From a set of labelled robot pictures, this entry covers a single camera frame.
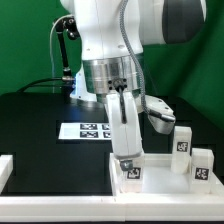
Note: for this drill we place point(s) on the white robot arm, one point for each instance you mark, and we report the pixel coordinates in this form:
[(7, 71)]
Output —
[(113, 34)]

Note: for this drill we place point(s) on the white square tabletop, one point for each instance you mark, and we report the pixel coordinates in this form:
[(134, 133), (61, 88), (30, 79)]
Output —
[(159, 179)]

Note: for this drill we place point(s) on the black camera on stand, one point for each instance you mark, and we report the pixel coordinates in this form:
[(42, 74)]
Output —
[(68, 25)]

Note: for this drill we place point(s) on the white marker base plate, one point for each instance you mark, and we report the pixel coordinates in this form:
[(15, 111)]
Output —
[(84, 131)]

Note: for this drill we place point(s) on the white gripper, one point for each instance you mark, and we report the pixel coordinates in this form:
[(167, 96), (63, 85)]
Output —
[(125, 131)]

